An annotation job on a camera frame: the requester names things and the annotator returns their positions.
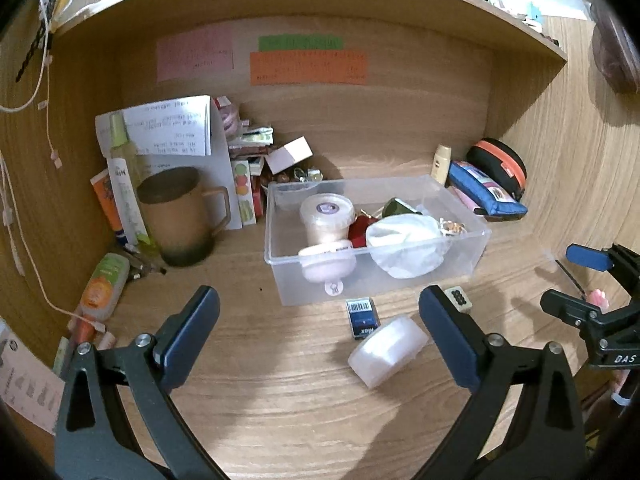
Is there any white paper sheet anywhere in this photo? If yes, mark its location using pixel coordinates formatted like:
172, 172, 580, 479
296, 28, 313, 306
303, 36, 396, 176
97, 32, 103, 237
95, 109, 234, 232

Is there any printed paper sheet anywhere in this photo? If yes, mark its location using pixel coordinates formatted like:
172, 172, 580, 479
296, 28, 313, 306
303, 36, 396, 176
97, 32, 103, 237
0, 317, 66, 436

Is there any small white box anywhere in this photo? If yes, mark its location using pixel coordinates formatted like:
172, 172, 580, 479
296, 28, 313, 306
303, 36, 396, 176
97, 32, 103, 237
263, 135, 315, 174

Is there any pink sticky note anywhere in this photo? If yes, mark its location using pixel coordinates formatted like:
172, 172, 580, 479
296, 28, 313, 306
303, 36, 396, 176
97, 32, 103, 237
155, 24, 235, 85

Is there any orange green lotion bottle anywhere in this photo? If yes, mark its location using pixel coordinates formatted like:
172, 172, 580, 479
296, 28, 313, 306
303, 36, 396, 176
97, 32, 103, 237
72, 253, 131, 347

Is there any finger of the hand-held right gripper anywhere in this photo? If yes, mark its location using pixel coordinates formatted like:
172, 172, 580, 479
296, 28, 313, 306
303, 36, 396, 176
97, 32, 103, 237
566, 243, 640, 306
540, 287, 603, 332

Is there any fruit printed box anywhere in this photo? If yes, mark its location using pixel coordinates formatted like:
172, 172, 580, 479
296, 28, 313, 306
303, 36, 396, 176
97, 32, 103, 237
230, 158, 257, 226

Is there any white mahjong tile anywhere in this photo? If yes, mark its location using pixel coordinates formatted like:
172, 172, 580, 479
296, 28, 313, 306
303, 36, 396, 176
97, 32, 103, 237
444, 285, 474, 311

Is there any green white tube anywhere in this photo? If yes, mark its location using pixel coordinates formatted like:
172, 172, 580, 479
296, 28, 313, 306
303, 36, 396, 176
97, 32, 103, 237
108, 112, 152, 257

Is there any white round plastic container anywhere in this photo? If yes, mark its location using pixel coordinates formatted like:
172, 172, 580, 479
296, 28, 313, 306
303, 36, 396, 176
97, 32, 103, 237
348, 314, 430, 390

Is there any orange sticky note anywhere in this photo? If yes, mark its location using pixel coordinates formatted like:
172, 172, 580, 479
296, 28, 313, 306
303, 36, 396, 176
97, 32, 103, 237
249, 49, 369, 87

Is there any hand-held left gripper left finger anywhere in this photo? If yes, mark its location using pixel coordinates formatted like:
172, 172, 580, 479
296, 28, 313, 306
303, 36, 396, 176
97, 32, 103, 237
55, 285, 221, 480

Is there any green sticky note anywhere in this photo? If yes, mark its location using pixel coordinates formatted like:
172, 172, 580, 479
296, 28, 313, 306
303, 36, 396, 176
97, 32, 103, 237
258, 34, 345, 52

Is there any pile of snack packets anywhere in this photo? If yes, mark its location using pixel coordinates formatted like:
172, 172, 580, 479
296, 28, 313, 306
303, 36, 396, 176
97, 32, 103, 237
214, 94, 277, 162

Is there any orange black round case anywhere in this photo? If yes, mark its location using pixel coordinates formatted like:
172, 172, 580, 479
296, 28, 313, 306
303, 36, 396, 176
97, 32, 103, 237
467, 138, 529, 202

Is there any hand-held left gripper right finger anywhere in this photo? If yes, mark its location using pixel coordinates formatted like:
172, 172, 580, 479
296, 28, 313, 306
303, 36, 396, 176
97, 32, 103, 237
418, 285, 587, 480

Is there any wooden desktop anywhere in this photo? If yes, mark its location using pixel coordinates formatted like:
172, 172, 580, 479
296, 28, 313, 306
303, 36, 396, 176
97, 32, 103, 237
47, 157, 640, 480

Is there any orange tube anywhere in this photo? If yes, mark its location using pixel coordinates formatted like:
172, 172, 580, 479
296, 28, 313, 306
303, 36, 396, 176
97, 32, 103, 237
90, 168, 126, 239

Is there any metal nail clipper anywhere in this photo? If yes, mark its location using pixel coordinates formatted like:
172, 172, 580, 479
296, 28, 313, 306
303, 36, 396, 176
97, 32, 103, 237
119, 244, 169, 282

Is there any brown ceramic mug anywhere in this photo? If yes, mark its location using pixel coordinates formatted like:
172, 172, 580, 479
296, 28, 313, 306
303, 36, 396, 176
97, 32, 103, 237
136, 167, 232, 267

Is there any clear plastic storage box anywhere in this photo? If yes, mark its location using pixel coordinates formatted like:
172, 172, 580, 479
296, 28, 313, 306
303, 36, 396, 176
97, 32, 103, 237
264, 175, 493, 307

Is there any long white cable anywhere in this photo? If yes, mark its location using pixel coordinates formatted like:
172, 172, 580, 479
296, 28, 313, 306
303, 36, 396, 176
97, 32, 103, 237
0, 152, 109, 334

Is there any dark brown object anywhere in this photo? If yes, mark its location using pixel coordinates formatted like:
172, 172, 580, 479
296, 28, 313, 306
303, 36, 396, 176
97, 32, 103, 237
592, 2, 640, 95

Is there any red drawstring pouch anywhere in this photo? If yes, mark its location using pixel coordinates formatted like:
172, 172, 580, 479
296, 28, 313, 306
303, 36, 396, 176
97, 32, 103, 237
348, 213, 382, 249

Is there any small cream bottle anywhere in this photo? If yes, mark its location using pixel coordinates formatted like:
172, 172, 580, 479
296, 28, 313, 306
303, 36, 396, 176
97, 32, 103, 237
430, 144, 453, 186

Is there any blue pencil case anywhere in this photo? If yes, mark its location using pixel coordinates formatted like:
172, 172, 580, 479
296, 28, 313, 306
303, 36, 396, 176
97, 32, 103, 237
446, 160, 530, 221

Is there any black braided cord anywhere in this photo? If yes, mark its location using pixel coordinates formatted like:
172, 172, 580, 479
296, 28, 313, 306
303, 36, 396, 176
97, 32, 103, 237
14, 0, 55, 84

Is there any white cloth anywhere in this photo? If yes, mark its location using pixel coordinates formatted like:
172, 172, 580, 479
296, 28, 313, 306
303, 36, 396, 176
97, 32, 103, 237
365, 213, 449, 280

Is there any thin cord with tag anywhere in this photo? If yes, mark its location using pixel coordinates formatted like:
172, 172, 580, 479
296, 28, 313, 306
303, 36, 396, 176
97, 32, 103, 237
37, 10, 64, 169

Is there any green white pen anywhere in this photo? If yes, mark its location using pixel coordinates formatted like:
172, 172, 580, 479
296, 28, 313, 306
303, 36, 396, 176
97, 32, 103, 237
52, 336, 72, 377

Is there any blue card box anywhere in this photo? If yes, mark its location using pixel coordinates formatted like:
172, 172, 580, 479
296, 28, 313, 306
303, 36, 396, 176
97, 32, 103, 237
345, 298, 381, 341

